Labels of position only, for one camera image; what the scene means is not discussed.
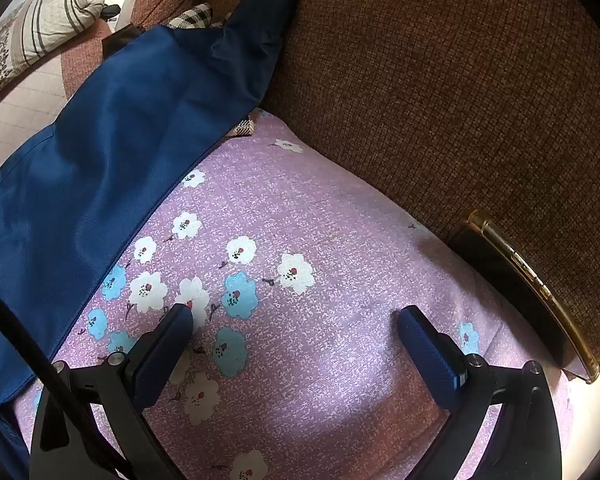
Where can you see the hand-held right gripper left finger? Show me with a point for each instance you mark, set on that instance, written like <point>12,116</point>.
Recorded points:
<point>166,347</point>

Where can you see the black phone with gold case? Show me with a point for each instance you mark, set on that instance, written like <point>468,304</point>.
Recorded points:
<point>520,285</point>

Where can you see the brown woven sofa backrest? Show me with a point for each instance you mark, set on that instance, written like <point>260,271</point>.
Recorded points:
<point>430,70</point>

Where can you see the black and white checkered cloth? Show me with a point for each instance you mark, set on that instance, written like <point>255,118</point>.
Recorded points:
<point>192,15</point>

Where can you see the small black object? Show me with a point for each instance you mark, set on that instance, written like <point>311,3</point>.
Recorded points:
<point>111,10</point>

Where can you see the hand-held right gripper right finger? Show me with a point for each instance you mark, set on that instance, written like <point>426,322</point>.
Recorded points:
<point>429,355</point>

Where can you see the striped beige pillow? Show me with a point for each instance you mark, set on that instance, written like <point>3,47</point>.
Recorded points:
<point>45,15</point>

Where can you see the dark blue jacket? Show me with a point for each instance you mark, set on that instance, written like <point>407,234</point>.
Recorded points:
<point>115,150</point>

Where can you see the purple floral bedsheet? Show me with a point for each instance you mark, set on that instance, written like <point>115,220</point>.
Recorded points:
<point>310,220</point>

